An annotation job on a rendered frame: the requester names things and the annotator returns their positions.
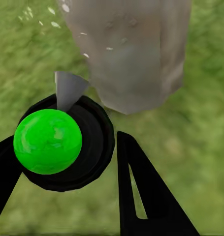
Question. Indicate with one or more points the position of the pesticide atomizer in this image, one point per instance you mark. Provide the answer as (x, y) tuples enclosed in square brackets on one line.
[(64, 149)]

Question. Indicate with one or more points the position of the tree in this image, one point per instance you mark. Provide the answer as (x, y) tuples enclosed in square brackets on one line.
[(140, 73)]

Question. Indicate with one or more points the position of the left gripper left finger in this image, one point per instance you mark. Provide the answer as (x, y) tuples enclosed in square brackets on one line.
[(9, 170)]

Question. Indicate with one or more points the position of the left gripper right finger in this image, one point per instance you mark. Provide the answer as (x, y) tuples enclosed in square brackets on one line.
[(165, 215)]

